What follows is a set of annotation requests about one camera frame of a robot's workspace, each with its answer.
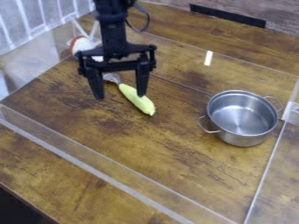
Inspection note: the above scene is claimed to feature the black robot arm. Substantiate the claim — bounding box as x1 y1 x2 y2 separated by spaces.
74 0 156 99

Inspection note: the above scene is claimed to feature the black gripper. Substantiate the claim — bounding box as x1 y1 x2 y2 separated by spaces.
73 27 159 101

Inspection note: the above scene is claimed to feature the green handled metal spoon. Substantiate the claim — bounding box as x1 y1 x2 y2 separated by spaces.
102 73 155 116

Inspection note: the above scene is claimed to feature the stainless steel pot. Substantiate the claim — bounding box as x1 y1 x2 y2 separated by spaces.
197 90 284 147

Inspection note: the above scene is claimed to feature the white mushroom toy red cap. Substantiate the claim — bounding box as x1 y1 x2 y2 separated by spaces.
69 35 101 54

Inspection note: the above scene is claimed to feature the black cable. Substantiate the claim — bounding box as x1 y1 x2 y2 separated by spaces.
124 1 152 34

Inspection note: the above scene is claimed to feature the black bar on table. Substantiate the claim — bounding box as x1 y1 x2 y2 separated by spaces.
189 3 267 28

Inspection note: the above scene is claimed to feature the clear acrylic stand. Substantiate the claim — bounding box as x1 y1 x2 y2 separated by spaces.
66 18 101 45

